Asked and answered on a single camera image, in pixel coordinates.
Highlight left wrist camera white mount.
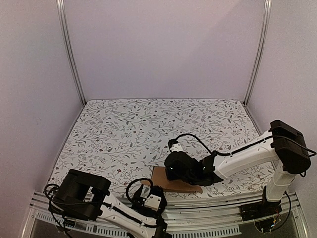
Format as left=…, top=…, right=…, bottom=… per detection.
left=132, top=184, right=167, bottom=217

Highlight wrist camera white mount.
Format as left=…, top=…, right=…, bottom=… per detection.
left=132, top=184, right=167, bottom=217
left=168, top=139, right=184, bottom=153

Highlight aluminium front rail frame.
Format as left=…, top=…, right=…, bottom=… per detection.
left=22, top=192, right=312, bottom=238

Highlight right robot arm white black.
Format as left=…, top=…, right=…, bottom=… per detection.
left=164, top=120, right=316, bottom=203

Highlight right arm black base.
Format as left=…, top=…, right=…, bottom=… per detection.
left=239, top=186, right=282, bottom=221

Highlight brown cardboard paper box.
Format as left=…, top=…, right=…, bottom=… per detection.
left=151, top=166, right=203, bottom=194

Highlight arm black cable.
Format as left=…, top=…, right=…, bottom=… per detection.
left=125, top=178, right=154, bottom=206
left=173, top=133, right=317, bottom=158

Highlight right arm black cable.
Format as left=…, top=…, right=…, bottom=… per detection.
left=173, top=133, right=317, bottom=158

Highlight floral patterned table mat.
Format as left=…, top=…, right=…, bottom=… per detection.
left=49, top=99, right=258, bottom=198

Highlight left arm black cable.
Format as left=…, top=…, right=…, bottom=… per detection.
left=125, top=178, right=154, bottom=206

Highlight right aluminium frame post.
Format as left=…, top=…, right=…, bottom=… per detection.
left=243, top=0, right=272, bottom=107

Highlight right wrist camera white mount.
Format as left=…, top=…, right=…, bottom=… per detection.
left=168, top=139, right=184, bottom=153

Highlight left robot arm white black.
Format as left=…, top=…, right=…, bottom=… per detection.
left=44, top=169, right=172, bottom=238

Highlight left aluminium frame post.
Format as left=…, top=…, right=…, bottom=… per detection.
left=56, top=0, right=87, bottom=106

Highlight aluminium frame post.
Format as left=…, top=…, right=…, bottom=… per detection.
left=56, top=0, right=87, bottom=106
left=243, top=0, right=272, bottom=107

